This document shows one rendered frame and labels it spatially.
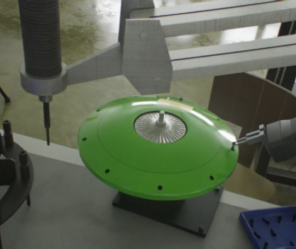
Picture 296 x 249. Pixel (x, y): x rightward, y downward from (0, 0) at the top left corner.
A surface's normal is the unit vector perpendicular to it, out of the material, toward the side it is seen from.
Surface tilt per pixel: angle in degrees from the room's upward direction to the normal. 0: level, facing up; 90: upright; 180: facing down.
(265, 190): 0
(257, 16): 90
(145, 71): 90
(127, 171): 23
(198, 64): 9
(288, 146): 79
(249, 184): 0
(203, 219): 0
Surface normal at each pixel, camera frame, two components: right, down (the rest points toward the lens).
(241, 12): -0.06, -0.79
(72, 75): 0.14, 0.61
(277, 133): -0.49, -0.75
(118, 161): -0.15, -0.57
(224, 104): -0.39, 0.52
